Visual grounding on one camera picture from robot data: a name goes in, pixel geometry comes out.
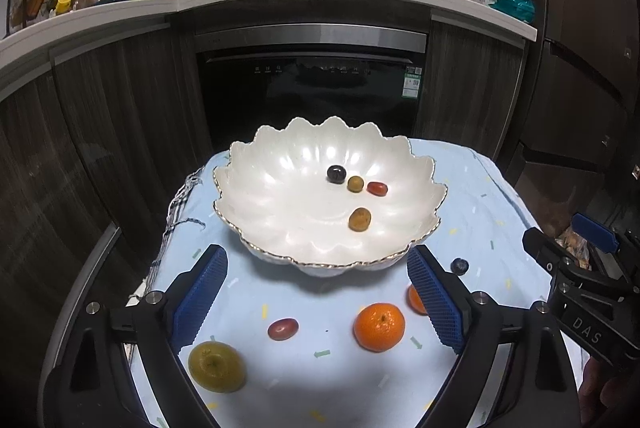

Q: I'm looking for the orange mandarin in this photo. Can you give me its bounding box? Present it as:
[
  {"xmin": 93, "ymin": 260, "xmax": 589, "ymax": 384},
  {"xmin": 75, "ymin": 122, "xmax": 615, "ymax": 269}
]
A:
[
  {"xmin": 406, "ymin": 284, "xmax": 429, "ymax": 315},
  {"xmin": 353, "ymin": 303, "xmax": 406, "ymax": 353}
]

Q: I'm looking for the black built-in dishwasher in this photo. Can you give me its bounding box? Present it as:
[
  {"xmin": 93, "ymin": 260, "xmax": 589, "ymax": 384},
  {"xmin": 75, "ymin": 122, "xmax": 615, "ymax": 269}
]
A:
[{"xmin": 194, "ymin": 24, "xmax": 429, "ymax": 151}]

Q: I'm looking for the white checked cloth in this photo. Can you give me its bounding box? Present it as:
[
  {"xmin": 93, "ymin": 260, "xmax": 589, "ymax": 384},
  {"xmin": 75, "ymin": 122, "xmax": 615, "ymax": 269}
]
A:
[{"xmin": 125, "ymin": 160, "xmax": 217, "ymax": 309}]

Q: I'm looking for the dark refrigerator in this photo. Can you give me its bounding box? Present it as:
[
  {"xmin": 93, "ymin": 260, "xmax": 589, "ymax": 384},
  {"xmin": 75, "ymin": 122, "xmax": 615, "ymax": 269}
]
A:
[{"xmin": 510, "ymin": 0, "xmax": 640, "ymax": 229}]

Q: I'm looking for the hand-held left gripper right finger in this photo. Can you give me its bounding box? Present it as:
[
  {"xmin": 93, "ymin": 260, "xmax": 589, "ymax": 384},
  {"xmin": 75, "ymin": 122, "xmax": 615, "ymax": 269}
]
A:
[{"xmin": 407, "ymin": 245, "xmax": 591, "ymax": 428}]

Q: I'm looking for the yellow-brown small fruit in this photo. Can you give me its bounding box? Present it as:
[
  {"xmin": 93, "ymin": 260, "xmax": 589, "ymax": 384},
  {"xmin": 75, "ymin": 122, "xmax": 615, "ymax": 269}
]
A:
[{"xmin": 348, "ymin": 207, "xmax": 371, "ymax": 232}]

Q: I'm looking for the person's right hand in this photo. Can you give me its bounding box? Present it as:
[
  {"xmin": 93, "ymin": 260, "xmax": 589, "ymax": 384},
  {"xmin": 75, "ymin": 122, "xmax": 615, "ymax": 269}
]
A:
[{"xmin": 577, "ymin": 356, "xmax": 640, "ymax": 428}]

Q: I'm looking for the light blue patterned tablecloth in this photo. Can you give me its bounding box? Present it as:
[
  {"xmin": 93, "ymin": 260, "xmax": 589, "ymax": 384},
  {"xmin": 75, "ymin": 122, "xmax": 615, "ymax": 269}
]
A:
[{"xmin": 127, "ymin": 138, "xmax": 566, "ymax": 428}]

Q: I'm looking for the red cherry tomato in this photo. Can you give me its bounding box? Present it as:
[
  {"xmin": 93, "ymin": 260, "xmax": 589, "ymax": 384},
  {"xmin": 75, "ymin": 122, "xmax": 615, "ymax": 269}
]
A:
[{"xmin": 267, "ymin": 318, "xmax": 300, "ymax": 342}]

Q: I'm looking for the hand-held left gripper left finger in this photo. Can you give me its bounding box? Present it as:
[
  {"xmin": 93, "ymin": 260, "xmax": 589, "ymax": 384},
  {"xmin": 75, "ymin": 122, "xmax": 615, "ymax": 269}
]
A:
[{"xmin": 42, "ymin": 244, "xmax": 229, "ymax": 428}]

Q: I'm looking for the teal packet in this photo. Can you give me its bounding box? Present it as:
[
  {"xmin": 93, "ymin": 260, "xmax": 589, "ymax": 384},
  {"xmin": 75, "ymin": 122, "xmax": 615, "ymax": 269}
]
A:
[{"xmin": 487, "ymin": 0, "xmax": 536, "ymax": 23}]

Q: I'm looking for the green apple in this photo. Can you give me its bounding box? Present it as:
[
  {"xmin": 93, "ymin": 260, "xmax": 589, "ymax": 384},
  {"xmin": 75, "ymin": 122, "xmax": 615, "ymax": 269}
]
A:
[{"xmin": 188, "ymin": 341, "xmax": 247, "ymax": 393}]

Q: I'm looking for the white scalloped bowl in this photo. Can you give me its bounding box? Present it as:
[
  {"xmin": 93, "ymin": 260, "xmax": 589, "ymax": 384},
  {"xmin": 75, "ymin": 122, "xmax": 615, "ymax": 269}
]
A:
[{"xmin": 213, "ymin": 117, "xmax": 447, "ymax": 278}]

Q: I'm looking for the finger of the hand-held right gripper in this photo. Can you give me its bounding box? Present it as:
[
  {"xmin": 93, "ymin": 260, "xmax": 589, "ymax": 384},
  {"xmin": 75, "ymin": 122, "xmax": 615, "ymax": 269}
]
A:
[
  {"xmin": 571, "ymin": 213, "xmax": 640, "ymax": 289},
  {"xmin": 522, "ymin": 227, "xmax": 577, "ymax": 277}
]

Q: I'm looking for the plastic bag of potatoes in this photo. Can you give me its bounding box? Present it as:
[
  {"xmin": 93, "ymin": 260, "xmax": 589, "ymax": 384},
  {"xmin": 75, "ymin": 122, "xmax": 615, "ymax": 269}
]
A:
[{"xmin": 554, "ymin": 228, "xmax": 593, "ymax": 271}]

